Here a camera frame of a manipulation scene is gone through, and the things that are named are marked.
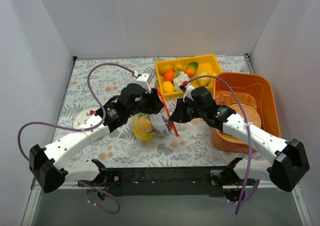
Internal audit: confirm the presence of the fake red apple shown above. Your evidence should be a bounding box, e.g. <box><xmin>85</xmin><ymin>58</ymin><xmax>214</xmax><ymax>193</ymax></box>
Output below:
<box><xmin>163</xmin><ymin>122</ymin><xmax>172</xmax><ymax>135</ymax></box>

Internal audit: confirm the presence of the clear zip top bag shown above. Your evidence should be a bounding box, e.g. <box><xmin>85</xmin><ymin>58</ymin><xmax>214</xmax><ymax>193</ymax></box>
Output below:
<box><xmin>128</xmin><ymin>86</ymin><xmax>180</xmax><ymax>143</ymax></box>

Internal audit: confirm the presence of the fake yellow banana bunch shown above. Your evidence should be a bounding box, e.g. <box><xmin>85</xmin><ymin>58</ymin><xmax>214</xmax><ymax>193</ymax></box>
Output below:
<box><xmin>132</xmin><ymin>115</ymin><xmax>156</xmax><ymax>142</ymax></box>

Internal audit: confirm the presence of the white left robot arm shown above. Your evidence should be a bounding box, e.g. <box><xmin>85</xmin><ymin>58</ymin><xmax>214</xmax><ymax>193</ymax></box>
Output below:
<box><xmin>29</xmin><ymin>83</ymin><xmax>164</xmax><ymax>193</ymax></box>

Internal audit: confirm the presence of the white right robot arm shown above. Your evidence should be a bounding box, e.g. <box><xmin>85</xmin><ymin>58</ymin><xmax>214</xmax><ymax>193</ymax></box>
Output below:
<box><xmin>169</xmin><ymin>86</ymin><xmax>310</xmax><ymax>192</ymax></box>

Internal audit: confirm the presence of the fake yellow lemon front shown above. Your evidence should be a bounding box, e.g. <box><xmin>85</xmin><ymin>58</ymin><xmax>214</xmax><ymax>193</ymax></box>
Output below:
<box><xmin>162</xmin><ymin>81</ymin><xmax>175</xmax><ymax>94</ymax></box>

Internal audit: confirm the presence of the fake bumpy yellow lemon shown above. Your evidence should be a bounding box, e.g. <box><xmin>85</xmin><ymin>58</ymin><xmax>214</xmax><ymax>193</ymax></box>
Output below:
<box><xmin>197</xmin><ymin>71</ymin><xmax>211</xmax><ymax>87</ymax></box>

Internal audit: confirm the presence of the fake orange tangerine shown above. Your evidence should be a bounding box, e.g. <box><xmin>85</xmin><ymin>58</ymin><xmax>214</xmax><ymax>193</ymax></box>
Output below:
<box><xmin>163</xmin><ymin>70</ymin><xmax>175</xmax><ymax>83</ymax></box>

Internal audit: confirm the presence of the fake yellow fruit back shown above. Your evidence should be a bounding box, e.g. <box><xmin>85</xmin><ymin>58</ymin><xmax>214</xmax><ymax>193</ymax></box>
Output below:
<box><xmin>158</xmin><ymin>64</ymin><xmax>174</xmax><ymax>75</ymax></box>

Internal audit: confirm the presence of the fake white cauliflower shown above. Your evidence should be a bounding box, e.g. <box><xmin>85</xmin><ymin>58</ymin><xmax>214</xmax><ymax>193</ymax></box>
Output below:
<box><xmin>173</xmin><ymin>70</ymin><xmax>190</xmax><ymax>91</ymax></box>

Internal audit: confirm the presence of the fake mango green orange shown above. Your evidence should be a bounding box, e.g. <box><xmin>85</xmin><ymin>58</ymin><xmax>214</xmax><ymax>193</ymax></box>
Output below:
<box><xmin>184</xmin><ymin>61</ymin><xmax>199</xmax><ymax>78</ymax></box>

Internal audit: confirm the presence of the fake small yellow fruit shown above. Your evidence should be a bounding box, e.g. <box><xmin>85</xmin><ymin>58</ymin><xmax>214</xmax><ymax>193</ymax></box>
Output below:
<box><xmin>173</xmin><ymin>63</ymin><xmax>184</xmax><ymax>72</ymax></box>

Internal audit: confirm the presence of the yellow plastic tray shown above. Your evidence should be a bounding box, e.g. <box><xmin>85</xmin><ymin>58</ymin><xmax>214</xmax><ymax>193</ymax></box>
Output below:
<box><xmin>155</xmin><ymin>54</ymin><xmax>222</xmax><ymax>99</ymax></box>

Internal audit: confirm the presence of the floral table cloth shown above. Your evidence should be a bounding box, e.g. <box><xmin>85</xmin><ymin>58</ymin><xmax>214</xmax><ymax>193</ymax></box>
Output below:
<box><xmin>58</xmin><ymin>55</ymin><xmax>252</xmax><ymax>168</ymax></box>

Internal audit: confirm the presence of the round woven bamboo basket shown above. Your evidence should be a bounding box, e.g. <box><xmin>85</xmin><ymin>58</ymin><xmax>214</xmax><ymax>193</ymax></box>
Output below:
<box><xmin>230</xmin><ymin>104</ymin><xmax>262</xmax><ymax>128</ymax></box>

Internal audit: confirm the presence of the orange plastic tub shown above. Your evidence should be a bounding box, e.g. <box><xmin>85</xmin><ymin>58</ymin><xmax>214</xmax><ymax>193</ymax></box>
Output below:
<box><xmin>213</xmin><ymin>72</ymin><xmax>281</xmax><ymax>138</ymax></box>

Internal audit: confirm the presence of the white fruit pattern plate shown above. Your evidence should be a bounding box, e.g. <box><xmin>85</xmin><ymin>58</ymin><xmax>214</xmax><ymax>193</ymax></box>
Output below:
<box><xmin>72</xmin><ymin>105</ymin><xmax>100</xmax><ymax>129</ymax></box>

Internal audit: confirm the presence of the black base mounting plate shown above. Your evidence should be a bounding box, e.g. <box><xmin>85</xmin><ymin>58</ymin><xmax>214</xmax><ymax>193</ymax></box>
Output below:
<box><xmin>85</xmin><ymin>166</ymin><xmax>243</xmax><ymax>197</ymax></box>

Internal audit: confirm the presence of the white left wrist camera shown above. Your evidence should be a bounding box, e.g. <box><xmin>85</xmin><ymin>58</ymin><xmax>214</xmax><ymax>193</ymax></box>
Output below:
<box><xmin>133</xmin><ymin>71</ymin><xmax>155</xmax><ymax>94</ymax></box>

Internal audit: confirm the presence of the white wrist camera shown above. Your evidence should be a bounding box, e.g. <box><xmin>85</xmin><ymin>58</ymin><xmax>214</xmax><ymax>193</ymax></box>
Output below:
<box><xmin>179</xmin><ymin>81</ymin><xmax>195</xmax><ymax>103</ymax></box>
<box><xmin>133</xmin><ymin>71</ymin><xmax>155</xmax><ymax>94</ymax></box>

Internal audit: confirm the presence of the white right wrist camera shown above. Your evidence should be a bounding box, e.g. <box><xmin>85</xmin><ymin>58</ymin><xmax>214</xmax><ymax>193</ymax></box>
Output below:
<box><xmin>179</xmin><ymin>81</ymin><xmax>195</xmax><ymax>103</ymax></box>

